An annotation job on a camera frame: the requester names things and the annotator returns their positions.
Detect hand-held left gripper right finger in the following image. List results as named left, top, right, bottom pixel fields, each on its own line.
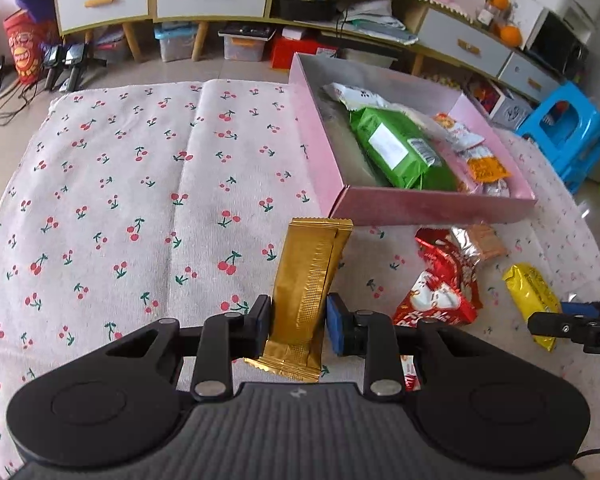
left=327, top=294, right=488, bottom=398

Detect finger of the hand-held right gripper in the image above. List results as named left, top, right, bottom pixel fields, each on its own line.
left=560, top=299, right=600, bottom=317
left=527, top=312, right=600, bottom=345

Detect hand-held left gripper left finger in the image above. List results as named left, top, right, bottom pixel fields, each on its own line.
left=105, top=294, right=272, bottom=403

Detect yellow snack packet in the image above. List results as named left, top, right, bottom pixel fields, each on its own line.
left=502, top=262, right=563, bottom=353

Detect gold stick packet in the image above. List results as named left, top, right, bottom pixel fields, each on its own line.
left=244, top=217, right=343, bottom=383

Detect pink cardboard box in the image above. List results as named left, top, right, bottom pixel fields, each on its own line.
left=287, top=52, right=538, bottom=226

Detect orange cookie packet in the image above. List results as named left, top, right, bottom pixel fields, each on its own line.
left=465, top=149, right=513, bottom=184

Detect green snack packet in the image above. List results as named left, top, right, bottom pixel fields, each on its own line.
left=350, top=106, right=456, bottom=192

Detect clear tan wafer packet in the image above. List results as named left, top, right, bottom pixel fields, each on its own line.
left=450, top=222, right=511, bottom=261

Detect blue plastic stool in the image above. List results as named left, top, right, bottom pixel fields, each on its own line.
left=517, top=82, right=600, bottom=196

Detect long clear white snack packet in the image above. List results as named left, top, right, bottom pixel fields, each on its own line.
left=325, top=105, right=381, bottom=186

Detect cherry print tablecloth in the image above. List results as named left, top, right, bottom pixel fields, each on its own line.
left=0, top=80, right=600, bottom=480

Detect white red print snack packet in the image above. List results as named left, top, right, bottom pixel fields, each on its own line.
left=432, top=112, right=486, bottom=151

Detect white dark print snack packet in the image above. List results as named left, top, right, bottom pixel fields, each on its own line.
left=322, top=82, right=396, bottom=111

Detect black microwave oven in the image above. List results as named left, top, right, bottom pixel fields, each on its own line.
left=525, top=10, right=588, bottom=73

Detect red box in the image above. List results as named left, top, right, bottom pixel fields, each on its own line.
left=270, top=35, right=341, bottom=71

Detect clear storage bin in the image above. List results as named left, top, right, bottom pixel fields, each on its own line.
left=220, top=25, right=276, bottom=63
left=155, top=22, right=201, bottom=63

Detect black devices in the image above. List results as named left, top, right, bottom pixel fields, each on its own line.
left=40, top=42, right=106, bottom=91

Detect red snack bucket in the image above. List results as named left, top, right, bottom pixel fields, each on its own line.
left=2, top=10, right=48, bottom=83

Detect black cable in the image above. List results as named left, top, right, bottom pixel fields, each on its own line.
left=0, top=80, right=36, bottom=126

